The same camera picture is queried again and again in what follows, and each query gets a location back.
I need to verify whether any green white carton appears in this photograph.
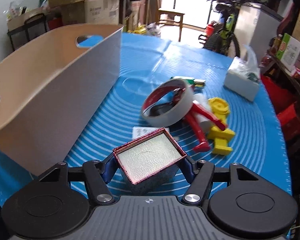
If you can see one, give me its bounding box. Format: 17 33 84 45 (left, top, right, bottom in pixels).
276 33 300 72

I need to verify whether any yellow plastic toy part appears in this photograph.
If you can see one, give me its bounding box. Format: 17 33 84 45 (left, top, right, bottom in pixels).
207 97 236 155

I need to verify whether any white pill bottle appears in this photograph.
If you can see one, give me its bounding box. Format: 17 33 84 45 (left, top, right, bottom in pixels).
192 93 217 131

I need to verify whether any wooden chair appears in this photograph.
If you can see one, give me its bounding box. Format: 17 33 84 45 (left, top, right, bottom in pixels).
155 0 185 42

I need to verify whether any black metal shelf rack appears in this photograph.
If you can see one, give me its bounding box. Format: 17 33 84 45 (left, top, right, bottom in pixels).
7 13 48 51

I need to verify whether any lower cardboard box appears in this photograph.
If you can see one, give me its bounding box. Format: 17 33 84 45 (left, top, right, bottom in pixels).
61 0 120 25

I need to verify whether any white tissue pack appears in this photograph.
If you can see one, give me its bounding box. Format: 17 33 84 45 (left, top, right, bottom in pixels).
223 45 260 102

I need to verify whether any red patterned gift box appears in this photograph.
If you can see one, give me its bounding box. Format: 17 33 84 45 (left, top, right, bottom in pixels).
113 127 187 196

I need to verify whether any white USB charger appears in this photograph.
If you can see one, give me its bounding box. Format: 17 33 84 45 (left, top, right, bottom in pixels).
132 126 159 140

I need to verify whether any blue silicone baking mat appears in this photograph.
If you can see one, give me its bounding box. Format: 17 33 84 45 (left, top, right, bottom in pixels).
0 32 293 207

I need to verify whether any yellow oil jug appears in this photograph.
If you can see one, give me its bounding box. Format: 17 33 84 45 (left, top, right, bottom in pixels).
127 25 147 35

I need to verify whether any green black bicycle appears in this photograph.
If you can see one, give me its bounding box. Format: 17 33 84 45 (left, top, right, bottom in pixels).
203 2 241 57

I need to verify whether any beige plastic storage bin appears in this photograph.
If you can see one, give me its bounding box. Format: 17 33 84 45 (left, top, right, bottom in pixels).
0 23 122 175

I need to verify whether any red Ultraman action figure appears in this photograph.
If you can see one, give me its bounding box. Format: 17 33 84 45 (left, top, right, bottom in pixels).
184 99 228 153

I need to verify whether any black earbuds case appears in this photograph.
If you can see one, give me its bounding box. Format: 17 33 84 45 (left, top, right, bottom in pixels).
149 102 174 116

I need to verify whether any white tape roll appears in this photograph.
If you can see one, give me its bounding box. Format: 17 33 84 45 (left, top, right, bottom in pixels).
141 79 193 127

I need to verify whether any white cabinet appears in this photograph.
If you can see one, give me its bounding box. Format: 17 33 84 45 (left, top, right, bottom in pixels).
234 3 283 61

